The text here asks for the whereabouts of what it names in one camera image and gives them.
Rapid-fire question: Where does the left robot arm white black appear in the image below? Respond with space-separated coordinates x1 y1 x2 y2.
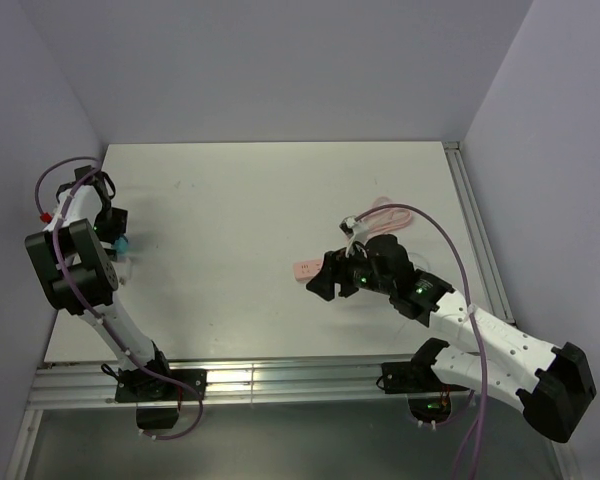
24 166 175 399

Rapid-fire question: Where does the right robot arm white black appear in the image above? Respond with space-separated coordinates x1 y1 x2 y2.
306 234 596 443

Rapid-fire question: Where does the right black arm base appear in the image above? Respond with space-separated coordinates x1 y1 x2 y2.
376 338 468 428

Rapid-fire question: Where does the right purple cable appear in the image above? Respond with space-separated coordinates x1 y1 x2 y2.
352 203 491 480

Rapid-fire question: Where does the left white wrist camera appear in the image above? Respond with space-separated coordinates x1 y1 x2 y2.
39 190 74 231

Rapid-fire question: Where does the white plug adapter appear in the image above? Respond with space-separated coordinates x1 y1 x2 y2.
112 256 133 286

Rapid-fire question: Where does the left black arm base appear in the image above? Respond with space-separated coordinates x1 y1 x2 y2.
101 363 207 433

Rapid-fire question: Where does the teal plug adapter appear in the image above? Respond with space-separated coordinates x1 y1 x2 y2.
112 235 129 255

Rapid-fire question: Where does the aluminium front rail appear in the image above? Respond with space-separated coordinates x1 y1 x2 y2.
25 355 411 411

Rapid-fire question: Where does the aluminium right side rail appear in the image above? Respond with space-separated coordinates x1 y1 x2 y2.
442 141 544 361

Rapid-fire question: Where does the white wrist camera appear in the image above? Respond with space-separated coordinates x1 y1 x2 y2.
339 216 370 253
39 190 74 231

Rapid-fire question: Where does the pink power strip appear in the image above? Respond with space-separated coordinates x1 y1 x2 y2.
293 259 323 282

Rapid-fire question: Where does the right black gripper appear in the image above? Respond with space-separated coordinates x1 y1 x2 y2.
306 240 395 300

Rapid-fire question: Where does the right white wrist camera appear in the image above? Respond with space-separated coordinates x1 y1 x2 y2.
339 216 370 253

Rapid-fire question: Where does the aluminium rail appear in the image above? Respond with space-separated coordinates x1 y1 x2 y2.
442 141 544 361
25 355 411 411

